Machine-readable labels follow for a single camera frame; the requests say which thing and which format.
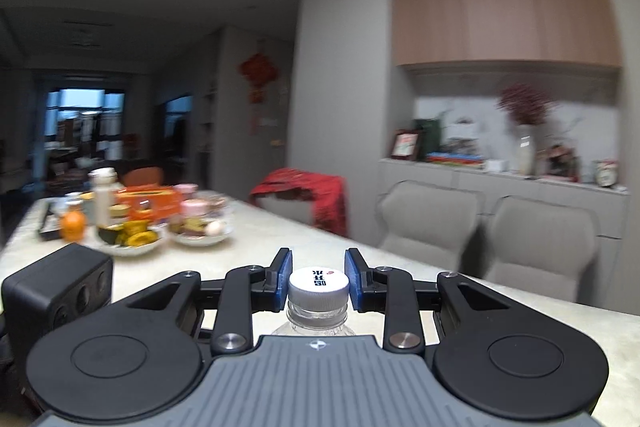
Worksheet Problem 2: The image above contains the orange fruit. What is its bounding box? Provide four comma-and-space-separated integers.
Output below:
60, 209, 87, 243

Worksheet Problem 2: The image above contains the wooden wall cabinet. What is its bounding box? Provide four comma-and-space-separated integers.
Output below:
393, 0, 622, 69

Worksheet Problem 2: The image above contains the plate of pumpkin pieces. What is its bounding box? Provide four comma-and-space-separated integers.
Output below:
96, 220, 164, 257

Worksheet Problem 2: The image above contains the left grey dining chair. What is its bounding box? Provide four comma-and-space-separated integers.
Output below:
376, 181, 484, 271

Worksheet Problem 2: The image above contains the plate with egg and snacks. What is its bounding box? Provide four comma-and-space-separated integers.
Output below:
167, 216, 232, 248

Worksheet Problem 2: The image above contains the grey dining chair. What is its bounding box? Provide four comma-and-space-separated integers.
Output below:
483, 196, 598, 303
376, 181, 484, 271

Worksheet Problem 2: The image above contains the dark green box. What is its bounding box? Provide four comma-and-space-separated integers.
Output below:
413, 118, 442, 161

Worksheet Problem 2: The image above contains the clear plastic water bottle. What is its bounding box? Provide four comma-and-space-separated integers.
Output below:
273, 301, 355, 337

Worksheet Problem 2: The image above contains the right grey dining chair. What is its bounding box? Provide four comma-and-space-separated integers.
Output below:
483, 196, 598, 303

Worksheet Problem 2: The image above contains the red chinese knot decoration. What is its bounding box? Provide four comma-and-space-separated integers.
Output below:
239, 52, 280, 104

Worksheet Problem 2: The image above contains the pink lidded jar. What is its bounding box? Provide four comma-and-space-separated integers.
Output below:
180, 198, 209, 218

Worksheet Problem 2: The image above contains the small alarm clock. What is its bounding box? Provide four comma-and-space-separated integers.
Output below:
593, 159, 618, 188

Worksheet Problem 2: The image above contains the white vase with red flowers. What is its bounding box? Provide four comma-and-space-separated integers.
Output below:
498, 82, 553, 176

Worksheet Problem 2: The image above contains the orange tissue box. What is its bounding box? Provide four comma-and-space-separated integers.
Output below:
115, 184, 182, 222

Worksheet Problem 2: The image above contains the black camera box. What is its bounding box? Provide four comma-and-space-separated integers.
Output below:
1, 243, 114, 359

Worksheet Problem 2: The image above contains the glass box with flowers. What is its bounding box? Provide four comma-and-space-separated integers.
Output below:
542, 143, 580, 182

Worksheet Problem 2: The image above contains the black phone stand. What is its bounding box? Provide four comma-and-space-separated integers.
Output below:
37, 202, 62, 242

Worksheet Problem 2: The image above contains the framed flower picture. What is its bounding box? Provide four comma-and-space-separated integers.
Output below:
390, 130, 421, 161

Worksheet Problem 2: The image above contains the white thermos bottle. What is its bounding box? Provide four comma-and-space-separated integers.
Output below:
89, 167, 118, 228

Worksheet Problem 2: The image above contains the chair with red cloth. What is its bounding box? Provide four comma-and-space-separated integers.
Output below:
248, 168, 348, 237

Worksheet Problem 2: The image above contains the white bottle cap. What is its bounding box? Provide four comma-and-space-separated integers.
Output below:
288, 267, 349, 311

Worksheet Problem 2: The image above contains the stack of colourful books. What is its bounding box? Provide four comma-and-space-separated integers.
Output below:
425, 152, 485, 169

